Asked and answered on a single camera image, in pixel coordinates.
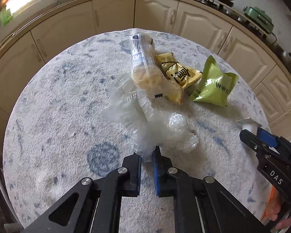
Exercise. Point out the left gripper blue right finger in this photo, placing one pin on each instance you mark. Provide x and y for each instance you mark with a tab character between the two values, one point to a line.
162	180

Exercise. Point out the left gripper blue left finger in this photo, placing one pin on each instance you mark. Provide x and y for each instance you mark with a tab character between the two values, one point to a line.
131	186

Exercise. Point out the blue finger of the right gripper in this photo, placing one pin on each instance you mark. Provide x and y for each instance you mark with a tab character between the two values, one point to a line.
266	137
251	140

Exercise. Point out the small white plastic cup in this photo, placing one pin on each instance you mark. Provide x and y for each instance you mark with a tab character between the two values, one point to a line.
249	124

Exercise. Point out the clear plastic bag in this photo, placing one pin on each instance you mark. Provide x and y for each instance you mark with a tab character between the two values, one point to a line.
130	107

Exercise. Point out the green snack bag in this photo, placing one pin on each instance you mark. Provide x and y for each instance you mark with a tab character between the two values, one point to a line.
214	86

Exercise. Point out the long bread wrapper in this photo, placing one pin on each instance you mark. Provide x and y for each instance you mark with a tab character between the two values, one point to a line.
147	75

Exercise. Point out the round table floral tablecloth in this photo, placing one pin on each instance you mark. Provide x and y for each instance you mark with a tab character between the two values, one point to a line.
56	133

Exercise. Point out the yellow snack bag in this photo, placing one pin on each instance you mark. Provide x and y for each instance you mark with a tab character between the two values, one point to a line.
176	72

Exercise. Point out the green electric cooker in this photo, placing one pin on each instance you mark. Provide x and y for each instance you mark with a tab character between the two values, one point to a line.
259	17

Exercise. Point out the black gas stove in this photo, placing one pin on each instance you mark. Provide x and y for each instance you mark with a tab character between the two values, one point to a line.
227	7

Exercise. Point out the green dish soap bottle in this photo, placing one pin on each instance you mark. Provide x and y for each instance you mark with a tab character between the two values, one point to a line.
5	16

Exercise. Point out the steel wok with handle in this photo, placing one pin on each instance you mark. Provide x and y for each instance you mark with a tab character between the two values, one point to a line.
286	59

